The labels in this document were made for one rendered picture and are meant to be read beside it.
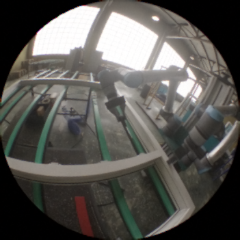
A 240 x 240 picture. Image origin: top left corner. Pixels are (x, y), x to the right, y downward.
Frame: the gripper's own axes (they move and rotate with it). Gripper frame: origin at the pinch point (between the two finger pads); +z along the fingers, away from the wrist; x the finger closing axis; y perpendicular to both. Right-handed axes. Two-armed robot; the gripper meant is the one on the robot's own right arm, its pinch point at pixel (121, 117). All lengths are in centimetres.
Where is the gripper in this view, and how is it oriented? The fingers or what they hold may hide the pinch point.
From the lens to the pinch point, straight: 57.4
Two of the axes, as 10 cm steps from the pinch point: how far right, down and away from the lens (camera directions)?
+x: 9.2, -3.9, 0.7
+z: 3.8, 9.1, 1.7
